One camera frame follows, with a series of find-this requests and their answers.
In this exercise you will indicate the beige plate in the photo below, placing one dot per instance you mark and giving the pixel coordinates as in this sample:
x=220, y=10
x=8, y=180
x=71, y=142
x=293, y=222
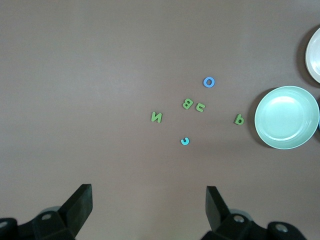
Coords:
x=315, y=57

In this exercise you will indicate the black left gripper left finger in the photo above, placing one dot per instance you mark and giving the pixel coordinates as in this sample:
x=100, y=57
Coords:
x=80, y=205

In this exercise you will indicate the light green plate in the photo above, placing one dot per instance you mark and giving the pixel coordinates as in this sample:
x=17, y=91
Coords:
x=287, y=117

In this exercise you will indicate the blue letter O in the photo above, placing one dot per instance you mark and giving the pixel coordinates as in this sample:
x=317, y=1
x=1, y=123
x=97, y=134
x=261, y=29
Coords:
x=205, y=82

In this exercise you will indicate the green letter u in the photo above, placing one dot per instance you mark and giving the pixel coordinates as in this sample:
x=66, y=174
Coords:
x=201, y=108

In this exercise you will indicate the green letter q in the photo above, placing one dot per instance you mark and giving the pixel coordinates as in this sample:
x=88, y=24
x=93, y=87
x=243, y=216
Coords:
x=239, y=120

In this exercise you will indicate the blue plate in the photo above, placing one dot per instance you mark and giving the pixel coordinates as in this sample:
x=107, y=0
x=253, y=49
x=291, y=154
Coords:
x=319, y=117

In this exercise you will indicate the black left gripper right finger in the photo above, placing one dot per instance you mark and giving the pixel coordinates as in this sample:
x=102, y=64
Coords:
x=212, y=207

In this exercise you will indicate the green letter B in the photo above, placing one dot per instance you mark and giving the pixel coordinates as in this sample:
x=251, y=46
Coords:
x=186, y=103

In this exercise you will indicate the green letter N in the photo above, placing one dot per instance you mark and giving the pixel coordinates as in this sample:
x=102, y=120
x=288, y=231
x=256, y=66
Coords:
x=156, y=117

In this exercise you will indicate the teal letter c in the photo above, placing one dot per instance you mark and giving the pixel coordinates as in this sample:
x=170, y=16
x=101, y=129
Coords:
x=184, y=143

